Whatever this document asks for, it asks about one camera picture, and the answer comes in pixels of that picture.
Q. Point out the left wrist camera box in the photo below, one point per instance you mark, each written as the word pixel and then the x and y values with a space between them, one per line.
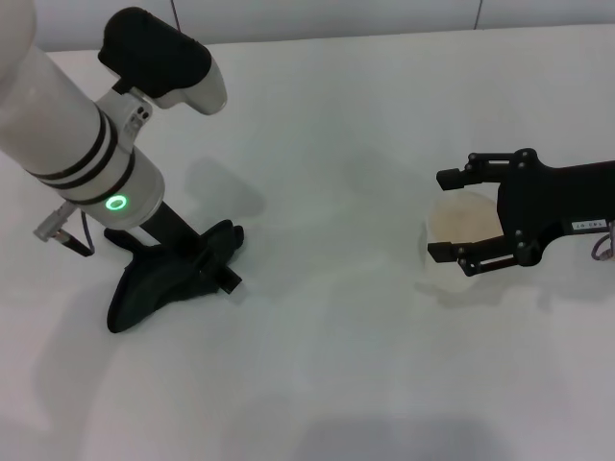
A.
pixel 158 57

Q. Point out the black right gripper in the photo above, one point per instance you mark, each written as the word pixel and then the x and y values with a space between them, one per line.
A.
pixel 552 197

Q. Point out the dark cloth rag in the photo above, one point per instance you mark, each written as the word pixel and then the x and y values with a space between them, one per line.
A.
pixel 149 288

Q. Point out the clear plastic cup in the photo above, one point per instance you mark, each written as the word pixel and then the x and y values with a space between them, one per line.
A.
pixel 461 216

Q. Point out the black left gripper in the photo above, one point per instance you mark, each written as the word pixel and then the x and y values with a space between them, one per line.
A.
pixel 178 230

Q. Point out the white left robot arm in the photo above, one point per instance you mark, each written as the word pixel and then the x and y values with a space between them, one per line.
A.
pixel 62 125

